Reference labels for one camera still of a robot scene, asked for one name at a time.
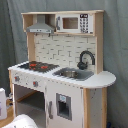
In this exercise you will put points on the right red oven knob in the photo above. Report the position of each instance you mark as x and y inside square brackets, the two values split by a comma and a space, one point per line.
[35, 83]

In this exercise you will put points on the red oven knob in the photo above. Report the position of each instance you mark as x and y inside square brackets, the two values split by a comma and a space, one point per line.
[16, 78]
[35, 83]

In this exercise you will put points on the toy microwave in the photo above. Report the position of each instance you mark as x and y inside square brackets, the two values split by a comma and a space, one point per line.
[74, 23]

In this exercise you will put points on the black stovetop red burners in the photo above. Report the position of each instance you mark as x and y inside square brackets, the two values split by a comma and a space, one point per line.
[38, 66]

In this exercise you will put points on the left red oven knob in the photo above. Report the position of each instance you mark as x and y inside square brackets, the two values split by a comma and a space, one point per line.
[16, 78]

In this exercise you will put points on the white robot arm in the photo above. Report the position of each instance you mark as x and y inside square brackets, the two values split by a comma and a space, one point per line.
[21, 121]

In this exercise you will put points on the grey toy sink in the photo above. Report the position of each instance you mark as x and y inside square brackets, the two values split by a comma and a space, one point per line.
[72, 73]

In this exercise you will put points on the wooden toy kitchen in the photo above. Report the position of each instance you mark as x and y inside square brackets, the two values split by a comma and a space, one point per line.
[73, 50]

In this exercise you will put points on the grey range hood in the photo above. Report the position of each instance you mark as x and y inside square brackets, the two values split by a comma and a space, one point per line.
[40, 26]

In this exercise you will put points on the white cabinet door dispenser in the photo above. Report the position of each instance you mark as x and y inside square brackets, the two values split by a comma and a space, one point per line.
[64, 106]

